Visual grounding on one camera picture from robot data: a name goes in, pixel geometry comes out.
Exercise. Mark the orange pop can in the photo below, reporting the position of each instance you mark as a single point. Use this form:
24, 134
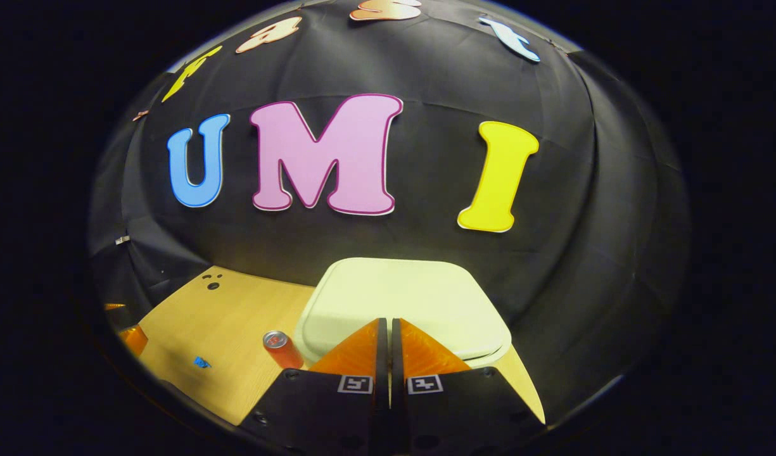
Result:
283, 351

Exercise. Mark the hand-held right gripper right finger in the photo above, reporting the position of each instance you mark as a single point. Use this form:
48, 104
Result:
451, 411

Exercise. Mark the black backdrop cloth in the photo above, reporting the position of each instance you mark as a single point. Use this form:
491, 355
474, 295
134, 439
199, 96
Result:
426, 240

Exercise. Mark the pale green desktop garbage bin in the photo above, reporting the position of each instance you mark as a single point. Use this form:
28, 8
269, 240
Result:
413, 297

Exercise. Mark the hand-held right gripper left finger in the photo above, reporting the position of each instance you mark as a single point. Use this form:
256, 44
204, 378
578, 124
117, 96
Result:
337, 411

